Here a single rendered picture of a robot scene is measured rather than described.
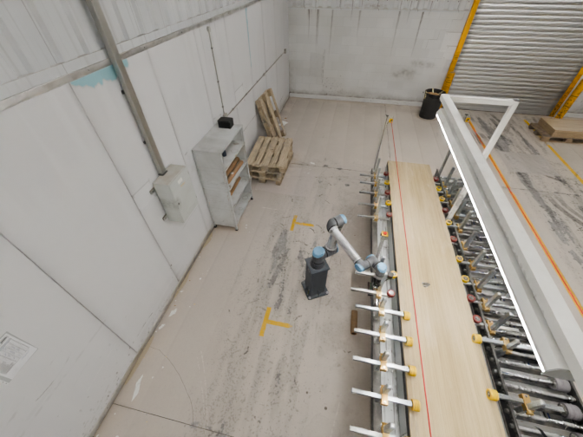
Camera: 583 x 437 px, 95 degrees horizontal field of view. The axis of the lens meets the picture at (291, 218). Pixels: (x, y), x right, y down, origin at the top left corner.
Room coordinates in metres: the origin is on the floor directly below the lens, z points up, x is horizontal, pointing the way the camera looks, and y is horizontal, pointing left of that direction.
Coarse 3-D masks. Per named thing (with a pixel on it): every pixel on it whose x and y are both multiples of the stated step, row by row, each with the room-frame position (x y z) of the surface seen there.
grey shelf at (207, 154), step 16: (224, 128) 3.95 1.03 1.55; (240, 128) 4.10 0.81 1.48; (208, 144) 3.47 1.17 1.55; (224, 144) 3.46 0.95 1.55; (240, 144) 3.99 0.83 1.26; (208, 160) 3.27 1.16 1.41; (224, 160) 3.50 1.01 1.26; (208, 176) 3.28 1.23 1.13; (224, 176) 3.23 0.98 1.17; (240, 176) 4.13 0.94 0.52; (208, 192) 3.30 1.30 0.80; (224, 192) 3.24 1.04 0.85; (240, 192) 3.64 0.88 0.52; (224, 208) 3.25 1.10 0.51; (240, 208) 3.66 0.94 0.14; (224, 224) 3.27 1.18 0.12
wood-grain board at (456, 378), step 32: (416, 192) 3.13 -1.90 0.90; (416, 224) 2.48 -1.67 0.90; (416, 256) 1.95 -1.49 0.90; (448, 256) 1.94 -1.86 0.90; (416, 288) 1.52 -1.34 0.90; (448, 288) 1.51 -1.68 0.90; (448, 320) 1.16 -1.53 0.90; (416, 352) 0.86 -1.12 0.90; (448, 352) 0.86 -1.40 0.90; (480, 352) 0.86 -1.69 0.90; (416, 384) 0.61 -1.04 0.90; (448, 384) 0.61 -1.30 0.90; (480, 384) 0.61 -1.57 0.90; (416, 416) 0.39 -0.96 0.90; (448, 416) 0.39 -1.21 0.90; (480, 416) 0.39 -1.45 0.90
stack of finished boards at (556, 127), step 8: (544, 120) 6.85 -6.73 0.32; (552, 120) 6.85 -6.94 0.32; (560, 120) 6.84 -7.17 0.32; (568, 120) 6.84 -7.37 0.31; (576, 120) 6.83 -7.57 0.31; (544, 128) 6.64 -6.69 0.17; (552, 128) 6.40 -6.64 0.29; (560, 128) 6.35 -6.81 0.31; (568, 128) 6.35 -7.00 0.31; (576, 128) 6.34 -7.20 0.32; (552, 136) 6.26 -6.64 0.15; (560, 136) 6.23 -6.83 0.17; (568, 136) 6.20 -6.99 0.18; (576, 136) 6.16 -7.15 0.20
